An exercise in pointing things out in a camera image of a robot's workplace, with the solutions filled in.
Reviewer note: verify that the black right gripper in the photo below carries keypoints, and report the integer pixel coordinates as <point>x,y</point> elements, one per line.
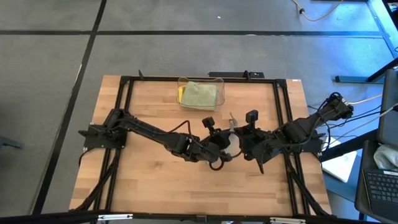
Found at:
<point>258,144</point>

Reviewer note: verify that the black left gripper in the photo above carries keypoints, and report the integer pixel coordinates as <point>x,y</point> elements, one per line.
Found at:
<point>214,146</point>

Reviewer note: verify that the pale green microfiber towel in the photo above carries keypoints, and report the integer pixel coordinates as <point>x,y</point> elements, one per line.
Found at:
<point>199,95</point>

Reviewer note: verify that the yellow microfiber towel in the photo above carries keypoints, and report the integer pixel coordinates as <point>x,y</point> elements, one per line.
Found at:
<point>180,93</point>

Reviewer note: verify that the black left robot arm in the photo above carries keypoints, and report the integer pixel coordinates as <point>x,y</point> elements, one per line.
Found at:
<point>149,130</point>

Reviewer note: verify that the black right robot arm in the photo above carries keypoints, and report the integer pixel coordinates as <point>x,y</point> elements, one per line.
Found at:
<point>308,124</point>

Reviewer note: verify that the clear plastic bin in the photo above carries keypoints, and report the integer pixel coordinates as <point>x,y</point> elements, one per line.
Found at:
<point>221,93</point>

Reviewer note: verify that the white box with green logo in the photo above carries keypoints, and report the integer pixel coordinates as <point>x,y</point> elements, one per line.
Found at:
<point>340,166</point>

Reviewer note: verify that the black diagonal stand beam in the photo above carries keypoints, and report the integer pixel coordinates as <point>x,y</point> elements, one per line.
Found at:
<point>348,146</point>

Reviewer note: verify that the black desk foot bar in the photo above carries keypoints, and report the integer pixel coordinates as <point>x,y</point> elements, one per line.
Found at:
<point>351,79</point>

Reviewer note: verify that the pale crumpled cloth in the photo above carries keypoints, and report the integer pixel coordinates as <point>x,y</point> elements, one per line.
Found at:
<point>387,157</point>

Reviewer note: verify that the grey open laptop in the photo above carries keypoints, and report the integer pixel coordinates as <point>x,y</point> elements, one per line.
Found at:
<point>381,189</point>

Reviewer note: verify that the black overhead crossbeam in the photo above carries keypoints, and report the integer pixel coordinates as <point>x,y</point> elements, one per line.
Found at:
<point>62,217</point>

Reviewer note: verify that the dark grey chair foot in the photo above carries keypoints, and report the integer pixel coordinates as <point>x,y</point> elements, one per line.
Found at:
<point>9,143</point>

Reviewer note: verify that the black aluminium table frame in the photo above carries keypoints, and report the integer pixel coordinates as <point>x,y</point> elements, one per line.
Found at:
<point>155,79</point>

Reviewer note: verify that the silver metal bracket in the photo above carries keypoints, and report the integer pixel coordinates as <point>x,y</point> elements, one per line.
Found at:
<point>115,216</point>
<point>287,220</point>

